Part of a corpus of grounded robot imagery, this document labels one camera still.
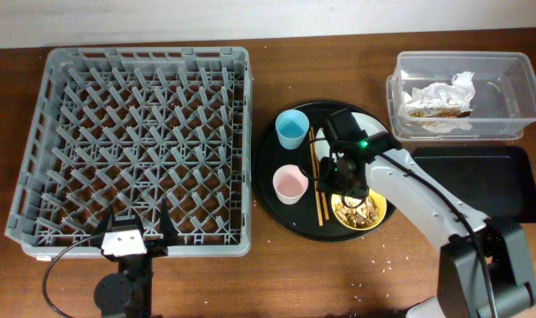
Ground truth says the food scraps and rice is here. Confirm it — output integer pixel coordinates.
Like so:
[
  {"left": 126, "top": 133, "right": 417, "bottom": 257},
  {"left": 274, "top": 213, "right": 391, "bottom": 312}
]
[{"left": 332, "top": 195, "right": 380, "bottom": 229}]

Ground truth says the black rectangular tray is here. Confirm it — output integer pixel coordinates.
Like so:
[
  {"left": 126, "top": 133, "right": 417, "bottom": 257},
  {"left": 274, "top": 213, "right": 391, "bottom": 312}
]
[{"left": 412, "top": 146, "right": 536, "bottom": 223}]

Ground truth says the pink plastic cup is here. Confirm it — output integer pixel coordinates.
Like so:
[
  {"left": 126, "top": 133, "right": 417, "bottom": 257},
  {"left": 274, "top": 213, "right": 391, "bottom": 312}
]
[{"left": 273, "top": 164, "right": 309, "bottom": 205}]

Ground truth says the foil paper wrapper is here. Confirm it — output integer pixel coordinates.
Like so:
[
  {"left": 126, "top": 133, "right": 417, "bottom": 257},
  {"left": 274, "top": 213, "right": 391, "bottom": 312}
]
[{"left": 400, "top": 72, "right": 476, "bottom": 133}]

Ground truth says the wooden chopstick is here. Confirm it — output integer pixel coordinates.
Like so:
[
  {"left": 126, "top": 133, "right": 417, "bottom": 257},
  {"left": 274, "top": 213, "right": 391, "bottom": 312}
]
[
  {"left": 309, "top": 127, "right": 323, "bottom": 227},
  {"left": 309, "top": 127, "right": 329, "bottom": 226}
]

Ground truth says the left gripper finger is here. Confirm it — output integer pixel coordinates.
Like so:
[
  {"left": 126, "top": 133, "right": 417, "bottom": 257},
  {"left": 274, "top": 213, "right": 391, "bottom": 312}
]
[
  {"left": 160, "top": 198, "right": 178, "bottom": 246},
  {"left": 92, "top": 205, "right": 115, "bottom": 246}
]

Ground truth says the clear plastic bin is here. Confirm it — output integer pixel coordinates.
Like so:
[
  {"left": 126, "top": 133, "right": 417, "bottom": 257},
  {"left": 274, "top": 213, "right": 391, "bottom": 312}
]
[{"left": 387, "top": 51, "right": 536, "bottom": 141}]

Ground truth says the grey dishwasher rack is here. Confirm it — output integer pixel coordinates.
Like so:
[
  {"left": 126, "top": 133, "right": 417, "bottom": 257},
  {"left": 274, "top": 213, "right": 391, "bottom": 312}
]
[{"left": 4, "top": 47, "right": 253, "bottom": 260}]

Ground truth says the blue plastic cup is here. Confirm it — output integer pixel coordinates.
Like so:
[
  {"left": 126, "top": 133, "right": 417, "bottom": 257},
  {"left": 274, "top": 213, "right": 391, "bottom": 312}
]
[{"left": 276, "top": 110, "right": 310, "bottom": 150}]

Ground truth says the grey round plate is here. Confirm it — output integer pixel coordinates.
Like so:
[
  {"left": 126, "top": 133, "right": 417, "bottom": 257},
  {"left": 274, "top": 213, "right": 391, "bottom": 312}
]
[{"left": 314, "top": 112, "right": 387, "bottom": 157}]

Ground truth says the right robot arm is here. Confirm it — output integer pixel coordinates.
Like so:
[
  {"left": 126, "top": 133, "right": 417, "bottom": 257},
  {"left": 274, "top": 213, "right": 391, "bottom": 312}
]
[{"left": 320, "top": 109, "right": 536, "bottom": 317}]

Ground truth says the yellow bowl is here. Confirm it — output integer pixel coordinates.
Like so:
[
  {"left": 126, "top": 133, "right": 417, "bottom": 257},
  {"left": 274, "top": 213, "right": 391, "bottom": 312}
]
[{"left": 331, "top": 190, "right": 387, "bottom": 231}]

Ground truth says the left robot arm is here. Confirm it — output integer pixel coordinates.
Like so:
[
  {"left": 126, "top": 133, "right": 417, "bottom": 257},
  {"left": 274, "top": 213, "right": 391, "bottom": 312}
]
[{"left": 92, "top": 201, "right": 177, "bottom": 317}]

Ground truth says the round black tray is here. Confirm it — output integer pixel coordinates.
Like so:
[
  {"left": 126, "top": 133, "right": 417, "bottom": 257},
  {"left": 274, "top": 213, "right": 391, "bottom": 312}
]
[{"left": 252, "top": 118, "right": 371, "bottom": 242}]

